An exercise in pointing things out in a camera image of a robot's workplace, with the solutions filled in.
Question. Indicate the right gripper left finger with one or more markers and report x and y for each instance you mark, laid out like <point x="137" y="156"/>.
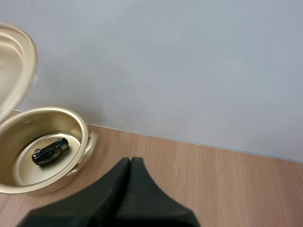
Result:
<point x="82" y="208"/>

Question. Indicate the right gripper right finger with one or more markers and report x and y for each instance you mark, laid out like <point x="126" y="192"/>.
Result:
<point x="146" y="205"/>

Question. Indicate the small grey toy car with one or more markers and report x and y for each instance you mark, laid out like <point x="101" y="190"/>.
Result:
<point x="49" y="153"/>

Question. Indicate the gold lid with black knob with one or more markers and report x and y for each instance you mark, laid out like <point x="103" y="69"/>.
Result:
<point x="14" y="59"/>

